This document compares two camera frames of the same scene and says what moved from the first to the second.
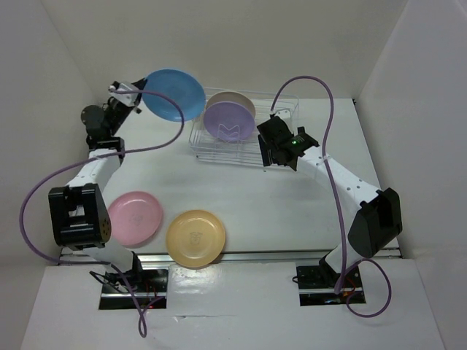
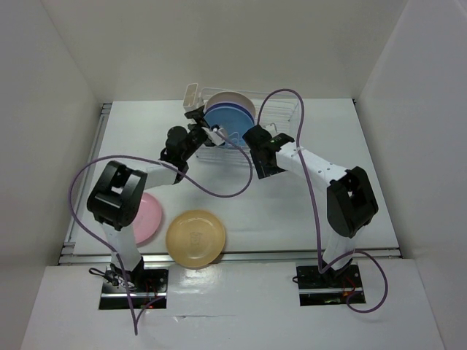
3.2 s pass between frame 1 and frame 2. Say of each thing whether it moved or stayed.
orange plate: stayed
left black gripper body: moved
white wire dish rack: stayed
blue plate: moved
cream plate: stayed
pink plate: stayed
